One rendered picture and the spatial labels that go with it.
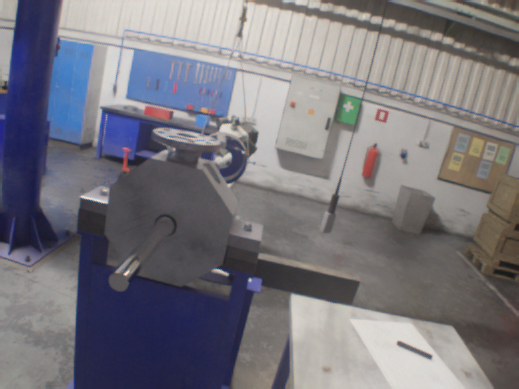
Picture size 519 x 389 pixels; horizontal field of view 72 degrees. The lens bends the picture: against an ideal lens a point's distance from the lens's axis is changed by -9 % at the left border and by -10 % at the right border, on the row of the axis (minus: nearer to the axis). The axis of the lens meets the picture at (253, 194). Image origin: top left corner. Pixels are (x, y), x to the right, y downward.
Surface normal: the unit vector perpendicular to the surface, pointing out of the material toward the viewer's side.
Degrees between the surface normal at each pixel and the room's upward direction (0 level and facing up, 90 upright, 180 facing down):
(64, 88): 90
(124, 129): 90
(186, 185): 90
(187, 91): 90
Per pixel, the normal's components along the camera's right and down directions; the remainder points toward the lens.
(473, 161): -0.10, 0.25
